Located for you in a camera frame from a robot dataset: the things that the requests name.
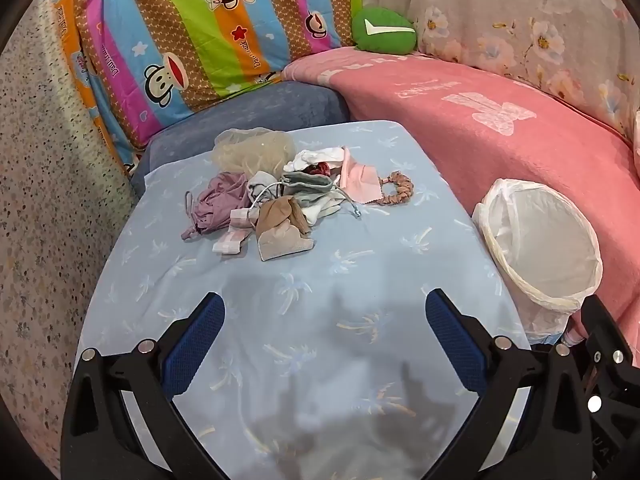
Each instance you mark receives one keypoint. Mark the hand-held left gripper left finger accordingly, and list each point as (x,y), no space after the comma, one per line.
(195,345)

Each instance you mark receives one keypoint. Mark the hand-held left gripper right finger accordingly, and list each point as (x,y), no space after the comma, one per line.
(455,345)

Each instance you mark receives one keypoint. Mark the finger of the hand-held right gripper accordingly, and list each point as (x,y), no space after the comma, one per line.
(607,340)

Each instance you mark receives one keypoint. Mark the pink white checked cloth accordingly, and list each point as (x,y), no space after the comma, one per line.
(230,240)

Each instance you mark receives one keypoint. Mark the white bag lined trash bin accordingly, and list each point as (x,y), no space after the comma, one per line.
(540,245)

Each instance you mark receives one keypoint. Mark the beige stocking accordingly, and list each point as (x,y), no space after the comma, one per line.
(280,237)

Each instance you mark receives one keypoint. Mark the purple cloth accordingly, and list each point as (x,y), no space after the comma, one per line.
(220,200)

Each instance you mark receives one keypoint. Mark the grey white sock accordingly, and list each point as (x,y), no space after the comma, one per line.
(260,185)

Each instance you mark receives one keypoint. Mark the dark red scrunchie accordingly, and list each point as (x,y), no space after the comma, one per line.
(320,168)

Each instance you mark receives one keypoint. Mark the light blue palm print tablecloth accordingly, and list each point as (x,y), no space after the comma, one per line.
(310,270)

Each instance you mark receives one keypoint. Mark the pink brown scrunchie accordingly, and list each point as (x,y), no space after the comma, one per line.
(405,187)

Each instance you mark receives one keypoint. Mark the beige mesh net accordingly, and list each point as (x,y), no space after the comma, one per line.
(240,152)

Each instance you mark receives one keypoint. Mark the pink blanket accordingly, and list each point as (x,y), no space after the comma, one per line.
(450,125)

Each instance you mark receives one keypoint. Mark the blue grey cushion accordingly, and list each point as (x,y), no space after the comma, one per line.
(280,105)

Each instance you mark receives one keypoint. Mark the green check mark cushion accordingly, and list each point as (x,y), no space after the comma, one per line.
(385,42)

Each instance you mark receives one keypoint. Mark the striped monkey print pillow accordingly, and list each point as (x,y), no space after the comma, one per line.
(200,25)

